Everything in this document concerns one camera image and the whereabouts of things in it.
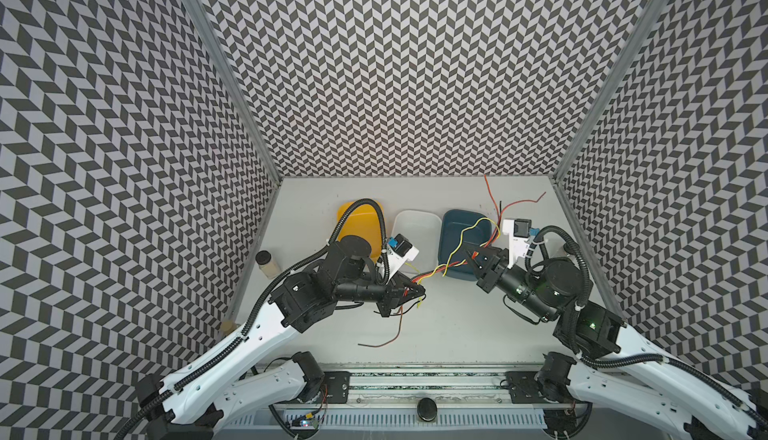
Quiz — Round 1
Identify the aluminium front rail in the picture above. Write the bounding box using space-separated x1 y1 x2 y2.
185 364 679 408

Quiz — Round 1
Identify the small green circuit board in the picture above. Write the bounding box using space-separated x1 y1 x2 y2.
290 414 320 430

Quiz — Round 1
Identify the left small jar black lid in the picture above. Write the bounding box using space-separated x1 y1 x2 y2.
254 250 282 280

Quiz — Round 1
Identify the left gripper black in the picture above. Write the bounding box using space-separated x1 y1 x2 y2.
330 267 427 316

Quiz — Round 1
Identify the white plastic bin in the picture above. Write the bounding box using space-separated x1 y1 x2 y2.
393 210 442 277

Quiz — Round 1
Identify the teal plastic bin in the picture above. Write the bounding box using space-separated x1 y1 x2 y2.
438 209 494 281

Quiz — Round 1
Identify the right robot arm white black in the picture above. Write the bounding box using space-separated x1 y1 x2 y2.
458 219 767 439

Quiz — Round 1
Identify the yellow plastic bin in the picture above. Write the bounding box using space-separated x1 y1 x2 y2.
328 200 386 263

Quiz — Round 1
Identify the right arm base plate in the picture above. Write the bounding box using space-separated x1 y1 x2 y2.
499 370 586 408

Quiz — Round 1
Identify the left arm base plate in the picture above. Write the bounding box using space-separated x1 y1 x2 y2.
297 370 351 405

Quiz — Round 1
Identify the black round knob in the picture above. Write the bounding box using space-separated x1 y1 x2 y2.
416 397 438 423

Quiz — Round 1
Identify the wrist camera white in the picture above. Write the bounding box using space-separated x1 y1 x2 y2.
379 234 420 280
501 218 532 268

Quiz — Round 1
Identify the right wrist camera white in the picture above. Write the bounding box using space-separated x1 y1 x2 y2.
501 218 532 268

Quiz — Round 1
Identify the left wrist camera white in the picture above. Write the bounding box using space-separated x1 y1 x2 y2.
379 234 420 280

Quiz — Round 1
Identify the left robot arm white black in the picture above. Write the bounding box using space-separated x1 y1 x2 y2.
115 198 426 439

